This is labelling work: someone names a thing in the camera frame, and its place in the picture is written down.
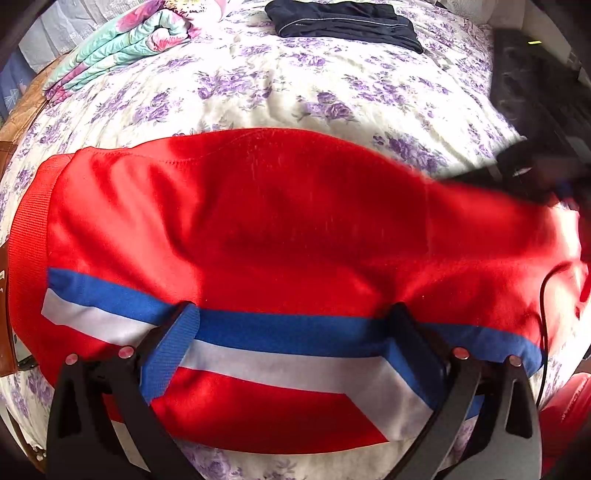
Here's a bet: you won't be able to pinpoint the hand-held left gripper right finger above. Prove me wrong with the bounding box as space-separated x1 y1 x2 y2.
383 302 542 480

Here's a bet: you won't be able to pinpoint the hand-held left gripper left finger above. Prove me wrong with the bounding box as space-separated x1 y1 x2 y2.
46 301 201 480

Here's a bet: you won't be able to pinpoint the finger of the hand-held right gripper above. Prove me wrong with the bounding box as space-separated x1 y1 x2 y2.
450 138 591 210

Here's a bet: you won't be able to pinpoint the red striped sweater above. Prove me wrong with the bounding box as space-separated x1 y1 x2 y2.
8 128 587 455

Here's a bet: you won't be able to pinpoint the folded black pants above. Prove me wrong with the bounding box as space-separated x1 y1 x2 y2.
264 0 424 54

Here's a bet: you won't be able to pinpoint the person's red clothing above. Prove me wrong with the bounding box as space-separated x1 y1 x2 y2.
538 369 591 476

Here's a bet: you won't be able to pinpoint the purple floral bedsheet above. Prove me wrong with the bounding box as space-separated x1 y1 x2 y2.
0 0 578 480

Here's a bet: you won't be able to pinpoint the orange-brown cloth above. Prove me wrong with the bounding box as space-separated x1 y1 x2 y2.
0 69 51 148

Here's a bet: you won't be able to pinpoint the blue cloth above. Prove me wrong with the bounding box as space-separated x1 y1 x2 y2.
0 48 35 123

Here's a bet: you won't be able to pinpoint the folded floral quilt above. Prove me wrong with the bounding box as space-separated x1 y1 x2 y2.
42 0 227 102

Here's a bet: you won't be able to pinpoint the white lace cover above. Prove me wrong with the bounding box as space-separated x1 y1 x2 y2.
21 0 153 70

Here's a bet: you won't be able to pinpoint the black cable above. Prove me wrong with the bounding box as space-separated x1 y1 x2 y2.
537 263 575 407

